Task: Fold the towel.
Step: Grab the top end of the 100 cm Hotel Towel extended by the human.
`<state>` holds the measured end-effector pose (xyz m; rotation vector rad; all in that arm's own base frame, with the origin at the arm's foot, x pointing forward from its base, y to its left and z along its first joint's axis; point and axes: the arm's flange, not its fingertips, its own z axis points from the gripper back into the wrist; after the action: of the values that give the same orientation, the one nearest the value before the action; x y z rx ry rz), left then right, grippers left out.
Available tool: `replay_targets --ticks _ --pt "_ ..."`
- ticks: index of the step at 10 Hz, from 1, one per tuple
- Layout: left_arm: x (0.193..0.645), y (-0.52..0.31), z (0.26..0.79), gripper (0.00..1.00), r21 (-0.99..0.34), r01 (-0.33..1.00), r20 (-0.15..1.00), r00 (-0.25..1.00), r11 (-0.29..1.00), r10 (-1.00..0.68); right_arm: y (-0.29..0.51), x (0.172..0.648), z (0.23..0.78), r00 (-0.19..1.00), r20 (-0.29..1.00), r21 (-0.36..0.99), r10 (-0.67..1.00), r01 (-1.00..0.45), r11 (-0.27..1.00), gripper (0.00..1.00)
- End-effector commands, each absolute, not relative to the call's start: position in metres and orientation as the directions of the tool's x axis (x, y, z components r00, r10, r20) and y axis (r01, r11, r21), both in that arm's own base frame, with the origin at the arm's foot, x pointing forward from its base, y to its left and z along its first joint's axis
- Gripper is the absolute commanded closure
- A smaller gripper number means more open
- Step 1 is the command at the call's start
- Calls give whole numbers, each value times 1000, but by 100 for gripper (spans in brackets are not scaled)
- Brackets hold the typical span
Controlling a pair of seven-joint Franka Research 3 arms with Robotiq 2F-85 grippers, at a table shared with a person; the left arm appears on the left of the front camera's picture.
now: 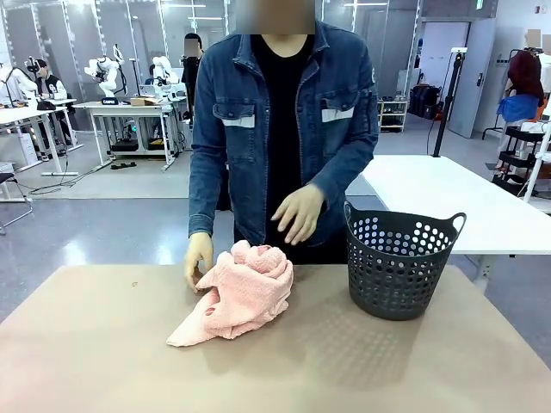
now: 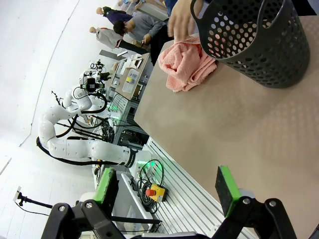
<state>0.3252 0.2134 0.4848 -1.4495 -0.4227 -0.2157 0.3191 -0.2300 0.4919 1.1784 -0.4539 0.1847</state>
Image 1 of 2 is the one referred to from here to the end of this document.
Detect person's left gloved hand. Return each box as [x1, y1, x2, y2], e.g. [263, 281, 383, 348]
[270, 183, 327, 246]

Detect person's right gloved hand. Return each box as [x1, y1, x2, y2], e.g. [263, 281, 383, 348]
[183, 231, 215, 294]

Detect pink terry towel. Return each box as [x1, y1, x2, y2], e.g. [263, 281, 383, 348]
[165, 239, 294, 348]

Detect person's left denim forearm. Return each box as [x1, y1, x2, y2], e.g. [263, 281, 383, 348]
[300, 141, 381, 207]

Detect person's right denim forearm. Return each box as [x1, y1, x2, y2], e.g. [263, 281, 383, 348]
[188, 154, 236, 240]

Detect person in denim jacket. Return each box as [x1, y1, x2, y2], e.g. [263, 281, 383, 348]
[188, 19, 381, 266]

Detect dark grey perforated basket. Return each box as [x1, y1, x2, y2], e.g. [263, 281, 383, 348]
[343, 200, 467, 322]

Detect white shelf rack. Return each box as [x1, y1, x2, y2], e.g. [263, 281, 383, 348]
[376, 97, 410, 133]

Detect white table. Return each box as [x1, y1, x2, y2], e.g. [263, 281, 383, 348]
[360, 154, 551, 293]

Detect white desk with cardboard box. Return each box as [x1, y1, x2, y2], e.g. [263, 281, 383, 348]
[71, 101, 190, 171]

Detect black luggage bags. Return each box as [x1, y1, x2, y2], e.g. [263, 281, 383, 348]
[407, 84, 443, 120]

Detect black tripod pole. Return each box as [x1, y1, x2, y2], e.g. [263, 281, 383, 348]
[431, 46, 468, 158]

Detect standing person in black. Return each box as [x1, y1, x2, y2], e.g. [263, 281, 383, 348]
[180, 33, 205, 122]

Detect grey door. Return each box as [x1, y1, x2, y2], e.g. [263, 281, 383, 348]
[447, 19, 497, 139]

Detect long white desk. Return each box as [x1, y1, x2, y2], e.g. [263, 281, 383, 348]
[0, 98, 84, 177]

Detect black utility cart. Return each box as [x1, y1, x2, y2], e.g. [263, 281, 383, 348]
[492, 124, 551, 191]

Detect seated person with headset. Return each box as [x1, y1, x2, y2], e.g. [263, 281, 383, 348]
[25, 58, 74, 104]

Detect blue garment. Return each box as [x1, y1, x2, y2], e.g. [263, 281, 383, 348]
[496, 94, 542, 122]

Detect mannequin with red garment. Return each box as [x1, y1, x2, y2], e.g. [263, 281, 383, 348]
[506, 48, 546, 108]

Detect metal frame chair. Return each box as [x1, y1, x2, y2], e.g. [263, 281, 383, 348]
[0, 161, 34, 236]

